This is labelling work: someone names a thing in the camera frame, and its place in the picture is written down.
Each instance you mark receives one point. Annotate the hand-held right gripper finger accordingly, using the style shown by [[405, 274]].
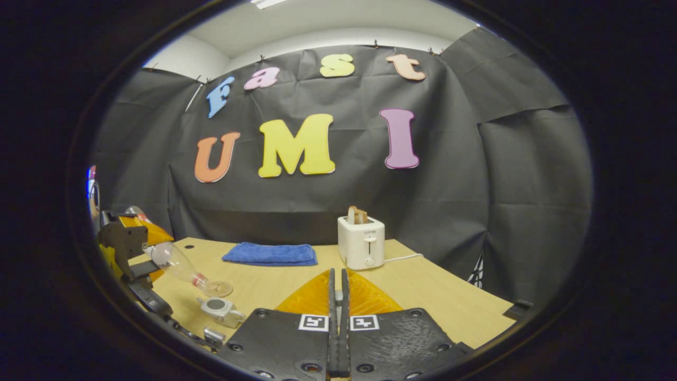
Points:
[[345, 338], [332, 338]]

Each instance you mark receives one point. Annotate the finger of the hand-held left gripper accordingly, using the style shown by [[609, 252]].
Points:
[[151, 296], [156, 232]]

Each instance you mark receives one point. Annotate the clear plastic water bottle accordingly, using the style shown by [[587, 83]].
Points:
[[174, 262]]

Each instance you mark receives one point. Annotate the white teacup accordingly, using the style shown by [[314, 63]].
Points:
[[222, 312]]

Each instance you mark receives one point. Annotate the white toaster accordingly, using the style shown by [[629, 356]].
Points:
[[359, 243]]

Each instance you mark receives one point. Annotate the folded blue towel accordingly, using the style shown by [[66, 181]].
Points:
[[270, 254]]

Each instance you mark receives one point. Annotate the toast slice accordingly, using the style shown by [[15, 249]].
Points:
[[357, 215]]

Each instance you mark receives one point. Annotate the black backdrop cloth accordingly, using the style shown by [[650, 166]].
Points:
[[317, 206]]

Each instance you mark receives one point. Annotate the thin white rod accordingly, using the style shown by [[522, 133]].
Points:
[[193, 98]]

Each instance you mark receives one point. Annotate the long ceiling light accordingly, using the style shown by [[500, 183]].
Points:
[[270, 3]]

